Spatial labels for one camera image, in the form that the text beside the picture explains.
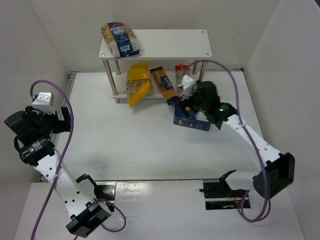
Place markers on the yellow macaroni bag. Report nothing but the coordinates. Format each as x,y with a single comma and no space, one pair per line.
138,83

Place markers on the blue Barilla pasta box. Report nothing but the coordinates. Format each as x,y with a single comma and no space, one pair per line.
199,123

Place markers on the white two-tier shelf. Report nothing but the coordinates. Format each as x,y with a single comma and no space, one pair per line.
159,48

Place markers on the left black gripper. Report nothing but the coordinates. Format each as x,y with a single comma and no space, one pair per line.
63,120

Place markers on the yellow spaghetti pack blue label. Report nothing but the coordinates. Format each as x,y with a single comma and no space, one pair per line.
164,84

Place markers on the red spaghetti pack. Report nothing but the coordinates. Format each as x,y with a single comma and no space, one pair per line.
181,70

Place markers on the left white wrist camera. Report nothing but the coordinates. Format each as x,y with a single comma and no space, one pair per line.
44,102

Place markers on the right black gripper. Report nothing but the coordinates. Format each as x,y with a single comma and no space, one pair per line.
191,105

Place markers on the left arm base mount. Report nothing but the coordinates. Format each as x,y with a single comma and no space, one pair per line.
102,192

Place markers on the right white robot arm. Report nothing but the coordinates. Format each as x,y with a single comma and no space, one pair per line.
275,169

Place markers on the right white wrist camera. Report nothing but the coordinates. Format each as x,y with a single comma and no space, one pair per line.
186,87

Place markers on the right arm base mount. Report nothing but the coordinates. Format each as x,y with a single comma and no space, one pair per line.
218,197

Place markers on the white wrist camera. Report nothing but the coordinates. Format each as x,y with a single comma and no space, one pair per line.
44,102
186,87

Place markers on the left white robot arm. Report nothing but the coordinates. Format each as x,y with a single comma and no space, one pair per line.
40,152

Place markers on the blue clear pasta bag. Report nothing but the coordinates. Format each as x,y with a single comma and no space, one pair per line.
121,39

